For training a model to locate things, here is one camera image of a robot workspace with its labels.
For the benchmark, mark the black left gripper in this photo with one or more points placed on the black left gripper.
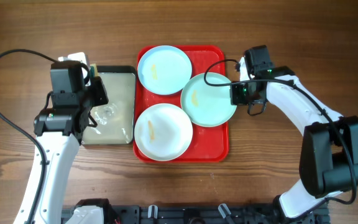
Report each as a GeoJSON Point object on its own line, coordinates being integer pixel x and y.
{"type": "Point", "coordinates": [97, 91]}

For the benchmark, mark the mint green plate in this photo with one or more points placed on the mint green plate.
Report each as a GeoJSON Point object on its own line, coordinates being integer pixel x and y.
{"type": "Point", "coordinates": [206, 100]}

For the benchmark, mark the black water basin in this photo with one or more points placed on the black water basin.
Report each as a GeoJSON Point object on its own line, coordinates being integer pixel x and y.
{"type": "Point", "coordinates": [116, 118]}

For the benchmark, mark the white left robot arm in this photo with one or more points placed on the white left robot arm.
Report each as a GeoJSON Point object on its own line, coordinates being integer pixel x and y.
{"type": "Point", "coordinates": [59, 132]}

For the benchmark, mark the white plate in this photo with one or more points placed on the white plate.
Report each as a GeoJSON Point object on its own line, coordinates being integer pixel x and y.
{"type": "Point", "coordinates": [163, 132]}

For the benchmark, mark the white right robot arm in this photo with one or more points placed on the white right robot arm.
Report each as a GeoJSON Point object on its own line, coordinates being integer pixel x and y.
{"type": "Point", "coordinates": [329, 152]}

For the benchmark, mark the yellow green sponge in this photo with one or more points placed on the yellow green sponge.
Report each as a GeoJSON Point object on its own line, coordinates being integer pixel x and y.
{"type": "Point", "coordinates": [93, 71]}

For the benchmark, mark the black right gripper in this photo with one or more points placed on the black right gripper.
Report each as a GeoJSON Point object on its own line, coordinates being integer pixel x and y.
{"type": "Point", "coordinates": [238, 94]}

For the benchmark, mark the light blue plate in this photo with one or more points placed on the light blue plate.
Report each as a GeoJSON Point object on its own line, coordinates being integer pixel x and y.
{"type": "Point", "coordinates": [164, 70]}

